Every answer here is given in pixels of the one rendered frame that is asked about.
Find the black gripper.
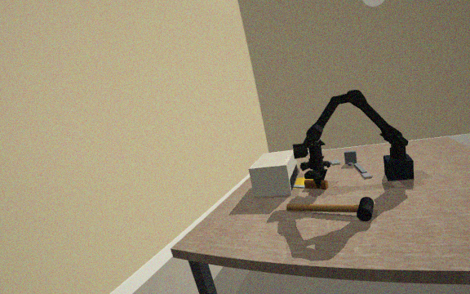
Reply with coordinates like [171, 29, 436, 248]
[304, 156, 330, 188]

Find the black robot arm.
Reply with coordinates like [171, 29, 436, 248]
[293, 90, 408, 159]

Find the mallet with wooden handle and black head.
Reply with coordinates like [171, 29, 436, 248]
[286, 197, 374, 221]

